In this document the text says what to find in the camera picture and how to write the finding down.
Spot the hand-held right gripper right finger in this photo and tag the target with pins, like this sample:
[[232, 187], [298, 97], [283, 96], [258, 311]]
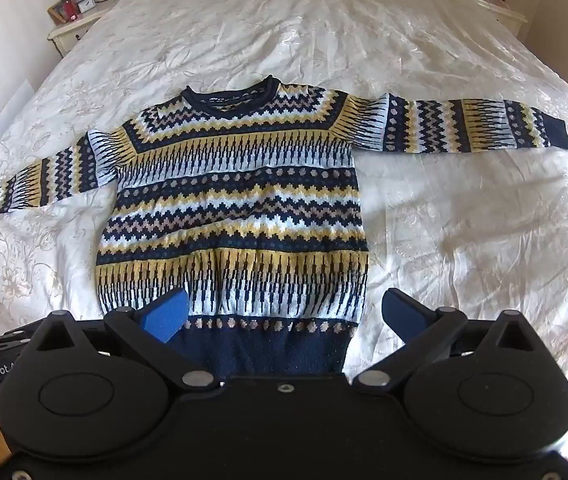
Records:
[[404, 310]]

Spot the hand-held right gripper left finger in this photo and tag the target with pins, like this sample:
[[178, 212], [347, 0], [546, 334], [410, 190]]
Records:
[[166, 317]]

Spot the navy yellow white patterned sweater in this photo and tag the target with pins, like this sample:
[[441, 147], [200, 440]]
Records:
[[234, 200]]

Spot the white floral bedspread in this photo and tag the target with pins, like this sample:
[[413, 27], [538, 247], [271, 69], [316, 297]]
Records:
[[314, 35]]

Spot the cream bedside table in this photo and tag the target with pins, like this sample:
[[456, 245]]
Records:
[[506, 15], [71, 35]]

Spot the small red object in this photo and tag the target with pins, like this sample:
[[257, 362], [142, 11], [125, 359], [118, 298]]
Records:
[[69, 10]]

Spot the small alarm clock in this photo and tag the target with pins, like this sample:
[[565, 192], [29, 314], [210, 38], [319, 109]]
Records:
[[85, 5]]

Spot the wooden picture frame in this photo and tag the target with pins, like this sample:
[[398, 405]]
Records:
[[55, 11]]

